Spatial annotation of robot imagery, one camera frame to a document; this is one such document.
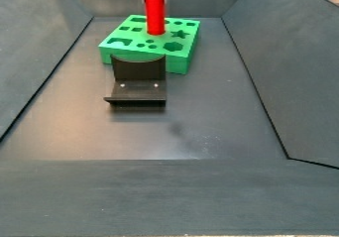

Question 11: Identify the red cylinder peg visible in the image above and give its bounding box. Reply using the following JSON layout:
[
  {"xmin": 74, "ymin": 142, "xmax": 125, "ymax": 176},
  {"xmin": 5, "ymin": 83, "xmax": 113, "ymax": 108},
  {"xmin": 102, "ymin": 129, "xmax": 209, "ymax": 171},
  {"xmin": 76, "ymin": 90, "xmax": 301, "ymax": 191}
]
[{"xmin": 144, "ymin": 0, "xmax": 165, "ymax": 36}]

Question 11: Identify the green shape sorter board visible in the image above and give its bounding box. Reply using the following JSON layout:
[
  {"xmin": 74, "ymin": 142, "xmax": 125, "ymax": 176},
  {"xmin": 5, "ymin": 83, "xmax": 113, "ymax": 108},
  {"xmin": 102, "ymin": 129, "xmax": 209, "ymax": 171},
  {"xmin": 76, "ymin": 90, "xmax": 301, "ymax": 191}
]
[{"xmin": 97, "ymin": 15, "xmax": 200, "ymax": 74}]

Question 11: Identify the black curved cradle stand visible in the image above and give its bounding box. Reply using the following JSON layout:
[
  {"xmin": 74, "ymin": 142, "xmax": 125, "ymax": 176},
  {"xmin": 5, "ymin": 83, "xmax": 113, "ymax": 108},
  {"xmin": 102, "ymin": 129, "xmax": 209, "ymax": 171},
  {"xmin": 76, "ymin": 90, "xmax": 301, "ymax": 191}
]
[{"xmin": 104, "ymin": 56, "xmax": 166, "ymax": 105}]

